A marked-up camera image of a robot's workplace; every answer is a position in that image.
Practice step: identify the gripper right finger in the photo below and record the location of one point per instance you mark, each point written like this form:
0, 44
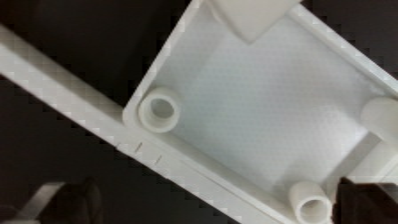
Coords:
366, 203

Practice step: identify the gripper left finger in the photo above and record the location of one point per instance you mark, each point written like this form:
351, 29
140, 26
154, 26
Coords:
63, 204

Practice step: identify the white desk top tray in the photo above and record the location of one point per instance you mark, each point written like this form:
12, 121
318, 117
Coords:
246, 111

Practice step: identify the white front fence bar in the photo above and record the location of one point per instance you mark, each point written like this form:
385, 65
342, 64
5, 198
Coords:
117, 133

